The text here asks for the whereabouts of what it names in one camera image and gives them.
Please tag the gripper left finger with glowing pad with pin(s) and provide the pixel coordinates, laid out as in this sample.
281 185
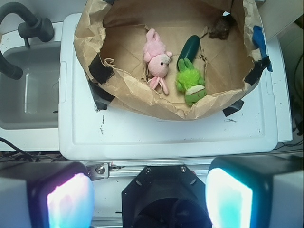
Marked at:
45 195

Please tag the green plush toy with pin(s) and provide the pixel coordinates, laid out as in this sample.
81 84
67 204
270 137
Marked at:
190 82

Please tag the brown paper bag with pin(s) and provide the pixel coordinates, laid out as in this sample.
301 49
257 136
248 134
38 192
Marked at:
109 41

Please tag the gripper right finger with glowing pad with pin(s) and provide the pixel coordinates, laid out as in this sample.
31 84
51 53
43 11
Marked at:
256 191

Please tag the brown fuzzy lump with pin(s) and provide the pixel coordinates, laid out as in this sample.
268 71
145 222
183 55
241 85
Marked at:
220 29

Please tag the white plastic bin lid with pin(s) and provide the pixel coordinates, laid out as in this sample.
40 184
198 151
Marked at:
86 133

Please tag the grey sink basin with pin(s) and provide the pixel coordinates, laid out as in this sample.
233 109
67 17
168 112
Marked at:
32 101

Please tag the pink plush toy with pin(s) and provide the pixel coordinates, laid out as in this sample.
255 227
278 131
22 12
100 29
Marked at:
157 59

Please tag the black faucet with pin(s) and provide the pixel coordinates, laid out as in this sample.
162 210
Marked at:
33 26

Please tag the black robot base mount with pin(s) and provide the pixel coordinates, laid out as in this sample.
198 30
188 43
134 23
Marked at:
165 197

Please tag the dark green cucumber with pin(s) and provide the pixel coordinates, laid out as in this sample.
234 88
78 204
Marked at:
190 48

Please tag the blue tape strip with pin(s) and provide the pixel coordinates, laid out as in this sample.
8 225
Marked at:
258 40

